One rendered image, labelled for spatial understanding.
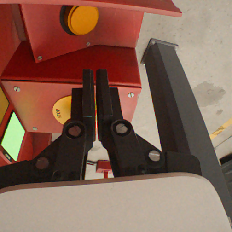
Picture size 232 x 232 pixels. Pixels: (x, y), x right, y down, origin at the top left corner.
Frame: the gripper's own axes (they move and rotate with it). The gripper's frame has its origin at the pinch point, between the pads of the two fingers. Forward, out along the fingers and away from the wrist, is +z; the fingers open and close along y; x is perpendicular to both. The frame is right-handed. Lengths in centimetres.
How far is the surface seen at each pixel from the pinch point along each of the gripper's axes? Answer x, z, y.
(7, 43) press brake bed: -23, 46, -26
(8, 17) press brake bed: -16, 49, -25
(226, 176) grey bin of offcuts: -209, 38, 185
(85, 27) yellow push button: -0.9, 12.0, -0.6
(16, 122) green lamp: -10.3, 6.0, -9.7
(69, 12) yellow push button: 1.1, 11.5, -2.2
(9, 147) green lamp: -10.5, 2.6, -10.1
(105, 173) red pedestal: -221, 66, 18
